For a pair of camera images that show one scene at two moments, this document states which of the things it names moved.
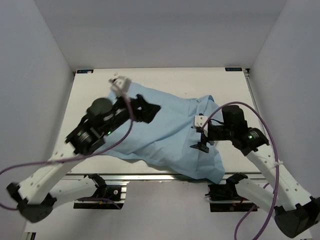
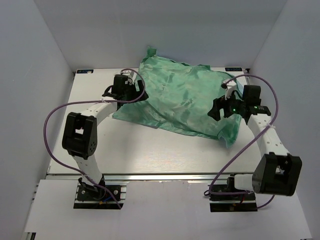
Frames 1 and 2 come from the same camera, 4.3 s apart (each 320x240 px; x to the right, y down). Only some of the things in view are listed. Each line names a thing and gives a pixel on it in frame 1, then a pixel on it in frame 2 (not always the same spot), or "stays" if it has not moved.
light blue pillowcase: [165, 141] to [197, 99]
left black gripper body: [124, 114] to [130, 94]
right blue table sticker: [233, 69] stays
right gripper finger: [201, 147] to [218, 103]
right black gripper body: [217, 132] to [232, 106]
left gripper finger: [142, 110] to [145, 96]
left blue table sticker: [85, 71] stays
